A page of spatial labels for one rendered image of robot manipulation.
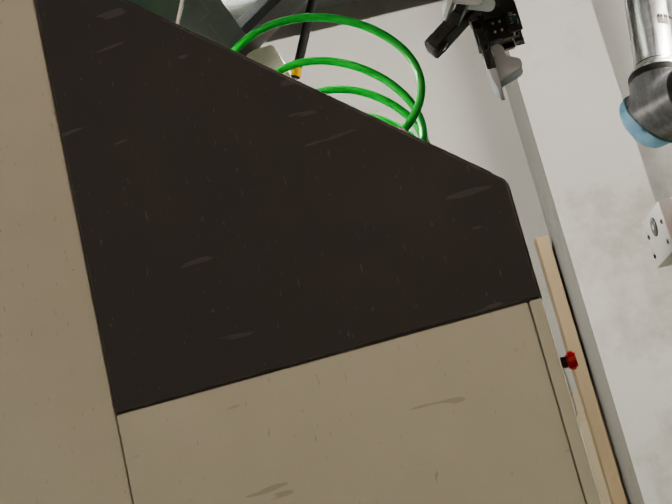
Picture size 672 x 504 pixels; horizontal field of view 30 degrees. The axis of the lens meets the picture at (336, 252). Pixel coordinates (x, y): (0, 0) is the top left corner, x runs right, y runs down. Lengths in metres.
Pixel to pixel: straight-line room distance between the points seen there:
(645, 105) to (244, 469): 1.13
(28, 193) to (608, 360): 2.37
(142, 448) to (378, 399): 0.32
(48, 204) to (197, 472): 0.43
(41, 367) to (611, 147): 2.58
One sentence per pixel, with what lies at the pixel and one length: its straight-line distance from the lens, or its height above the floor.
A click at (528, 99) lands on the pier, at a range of 4.02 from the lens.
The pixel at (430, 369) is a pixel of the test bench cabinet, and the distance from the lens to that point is 1.60.
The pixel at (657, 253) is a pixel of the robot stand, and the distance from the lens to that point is 2.28.
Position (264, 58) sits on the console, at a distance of 2.52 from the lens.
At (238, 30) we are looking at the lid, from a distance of 2.44.
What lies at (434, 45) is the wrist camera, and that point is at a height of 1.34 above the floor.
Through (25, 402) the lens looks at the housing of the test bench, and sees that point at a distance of 1.75.
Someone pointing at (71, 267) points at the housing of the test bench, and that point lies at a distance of 1.75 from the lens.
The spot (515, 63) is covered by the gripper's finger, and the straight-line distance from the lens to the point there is 2.17.
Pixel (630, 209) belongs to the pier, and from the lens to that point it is 3.95.
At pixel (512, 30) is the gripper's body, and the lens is 2.18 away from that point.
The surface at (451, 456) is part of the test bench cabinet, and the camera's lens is 1.59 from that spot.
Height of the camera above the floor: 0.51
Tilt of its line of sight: 14 degrees up
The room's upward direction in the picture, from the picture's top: 14 degrees counter-clockwise
